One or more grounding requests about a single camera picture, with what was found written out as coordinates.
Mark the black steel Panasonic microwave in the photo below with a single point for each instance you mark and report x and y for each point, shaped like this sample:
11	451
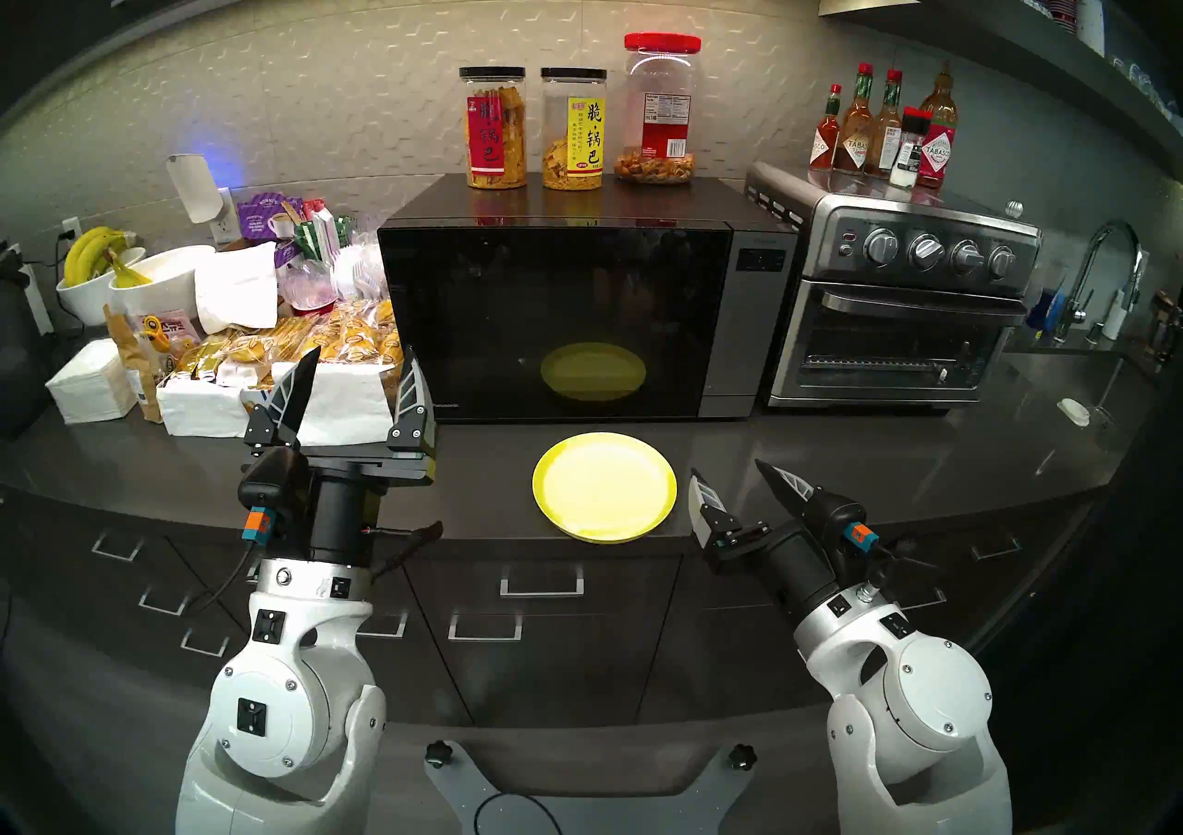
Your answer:
758	334

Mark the chrome kitchen faucet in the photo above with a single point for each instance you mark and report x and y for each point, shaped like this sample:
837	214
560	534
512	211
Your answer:
1095	255

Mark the white cup stack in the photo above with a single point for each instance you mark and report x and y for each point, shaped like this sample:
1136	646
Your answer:
1091	20

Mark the dark wall shelf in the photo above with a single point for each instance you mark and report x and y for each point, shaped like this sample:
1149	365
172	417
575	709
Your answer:
998	29

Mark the large clear jar red lid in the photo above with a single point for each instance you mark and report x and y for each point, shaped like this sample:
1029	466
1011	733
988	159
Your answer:
661	121

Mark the blue dish sponge holder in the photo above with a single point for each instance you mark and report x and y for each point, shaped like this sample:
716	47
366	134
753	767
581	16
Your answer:
1044	311

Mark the black countertop appliance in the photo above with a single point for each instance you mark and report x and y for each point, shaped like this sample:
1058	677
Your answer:
18	353

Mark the small red Tabasco bottle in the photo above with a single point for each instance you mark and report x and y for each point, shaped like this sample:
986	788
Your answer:
824	149

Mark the yellow plate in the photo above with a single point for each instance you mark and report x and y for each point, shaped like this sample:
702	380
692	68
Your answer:
605	488

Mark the snack jar red label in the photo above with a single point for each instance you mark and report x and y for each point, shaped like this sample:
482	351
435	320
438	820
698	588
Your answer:
494	140

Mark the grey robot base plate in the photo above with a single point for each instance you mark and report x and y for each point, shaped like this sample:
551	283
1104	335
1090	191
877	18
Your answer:
601	819

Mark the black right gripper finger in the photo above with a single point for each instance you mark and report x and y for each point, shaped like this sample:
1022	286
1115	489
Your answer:
716	524
802	496

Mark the white paper bag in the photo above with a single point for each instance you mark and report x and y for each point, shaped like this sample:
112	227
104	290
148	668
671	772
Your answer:
238	288

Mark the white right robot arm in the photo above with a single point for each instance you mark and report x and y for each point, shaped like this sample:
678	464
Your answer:
924	713

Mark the dark lower drawer cabinets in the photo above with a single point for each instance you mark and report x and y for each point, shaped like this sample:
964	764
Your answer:
554	667

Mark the yellow banana bunch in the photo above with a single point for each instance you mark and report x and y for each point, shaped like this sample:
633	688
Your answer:
88	253

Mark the green white sachet box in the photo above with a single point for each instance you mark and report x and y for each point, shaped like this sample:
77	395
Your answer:
323	232

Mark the small white bowl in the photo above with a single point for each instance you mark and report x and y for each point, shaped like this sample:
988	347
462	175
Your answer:
81	302

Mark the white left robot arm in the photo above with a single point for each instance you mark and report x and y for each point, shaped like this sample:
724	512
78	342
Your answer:
286	713

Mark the orange-brown hot sauce bottle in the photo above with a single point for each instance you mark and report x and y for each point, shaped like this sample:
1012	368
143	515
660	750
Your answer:
855	145

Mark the clear plastic cutlery pack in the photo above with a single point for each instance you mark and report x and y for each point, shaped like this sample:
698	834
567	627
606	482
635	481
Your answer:
360	274

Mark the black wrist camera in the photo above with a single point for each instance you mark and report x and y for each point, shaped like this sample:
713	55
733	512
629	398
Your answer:
273	482
846	519

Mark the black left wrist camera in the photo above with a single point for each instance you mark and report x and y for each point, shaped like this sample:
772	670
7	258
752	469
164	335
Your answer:
273	482

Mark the pink snack packet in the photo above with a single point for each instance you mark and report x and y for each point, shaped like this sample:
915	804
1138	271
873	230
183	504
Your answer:
176	325

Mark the stainless steel toaster oven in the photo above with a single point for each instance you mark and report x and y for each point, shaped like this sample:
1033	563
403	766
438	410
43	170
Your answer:
938	283

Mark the large red Tabasco bottle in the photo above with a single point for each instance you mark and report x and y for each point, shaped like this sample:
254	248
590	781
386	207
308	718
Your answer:
937	149

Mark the brown kraft paper bag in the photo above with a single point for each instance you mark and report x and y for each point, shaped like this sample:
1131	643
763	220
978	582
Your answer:
134	366

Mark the large white bowl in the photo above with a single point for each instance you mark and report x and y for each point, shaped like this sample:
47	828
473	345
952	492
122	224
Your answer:
171	283

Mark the snack jar yellow label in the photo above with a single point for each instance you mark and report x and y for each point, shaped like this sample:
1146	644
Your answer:
573	145

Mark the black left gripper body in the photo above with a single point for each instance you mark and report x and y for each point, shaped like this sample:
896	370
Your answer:
344	519

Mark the black star knob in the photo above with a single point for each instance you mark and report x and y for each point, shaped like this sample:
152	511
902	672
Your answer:
742	757
438	754

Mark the white cardboard snack box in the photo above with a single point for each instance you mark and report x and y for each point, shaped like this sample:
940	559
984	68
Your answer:
199	413

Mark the stainless steel sink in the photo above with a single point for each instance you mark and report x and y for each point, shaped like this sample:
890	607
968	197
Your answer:
1063	380

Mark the white wall outlet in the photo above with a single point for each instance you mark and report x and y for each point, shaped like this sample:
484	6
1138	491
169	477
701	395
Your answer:
225	228

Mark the white napkin stack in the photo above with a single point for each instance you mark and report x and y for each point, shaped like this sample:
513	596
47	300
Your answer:
88	385

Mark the black cap spice shaker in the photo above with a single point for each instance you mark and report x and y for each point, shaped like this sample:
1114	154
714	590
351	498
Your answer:
909	154

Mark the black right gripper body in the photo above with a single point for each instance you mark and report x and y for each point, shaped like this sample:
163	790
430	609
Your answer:
799	570

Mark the brown glass bottle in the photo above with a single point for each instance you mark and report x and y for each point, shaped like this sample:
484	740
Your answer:
1164	325

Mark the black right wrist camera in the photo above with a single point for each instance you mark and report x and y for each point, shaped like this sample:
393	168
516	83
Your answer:
846	519

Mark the pale brown hot sauce bottle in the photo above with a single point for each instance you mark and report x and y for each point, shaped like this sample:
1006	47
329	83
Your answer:
885	140

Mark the white plug-in device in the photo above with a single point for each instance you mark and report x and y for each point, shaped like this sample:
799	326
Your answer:
192	186

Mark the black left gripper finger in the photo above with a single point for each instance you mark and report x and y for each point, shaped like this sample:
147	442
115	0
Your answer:
288	408
411	422

